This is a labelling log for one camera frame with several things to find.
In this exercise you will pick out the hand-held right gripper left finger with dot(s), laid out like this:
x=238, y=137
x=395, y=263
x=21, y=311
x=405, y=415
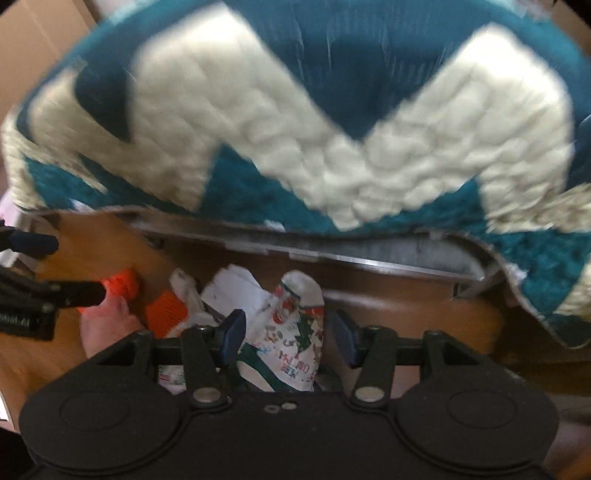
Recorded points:
x=234, y=334

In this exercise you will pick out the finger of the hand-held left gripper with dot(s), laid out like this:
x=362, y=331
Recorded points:
x=74, y=293
x=30, y=242

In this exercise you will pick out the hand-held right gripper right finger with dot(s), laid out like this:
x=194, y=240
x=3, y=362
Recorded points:
x=345, y=337

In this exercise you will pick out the pink and orange sock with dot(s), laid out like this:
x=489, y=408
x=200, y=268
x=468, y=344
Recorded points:
x=111, y=318

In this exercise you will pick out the white printed sock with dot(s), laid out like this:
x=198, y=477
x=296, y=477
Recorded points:
x=288, y=341

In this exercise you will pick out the teal and white blanket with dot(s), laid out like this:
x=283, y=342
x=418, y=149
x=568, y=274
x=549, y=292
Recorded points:
x=286, y=115

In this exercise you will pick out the grey metal bed frame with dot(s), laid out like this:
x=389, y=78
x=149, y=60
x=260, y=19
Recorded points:
x=369, y=258

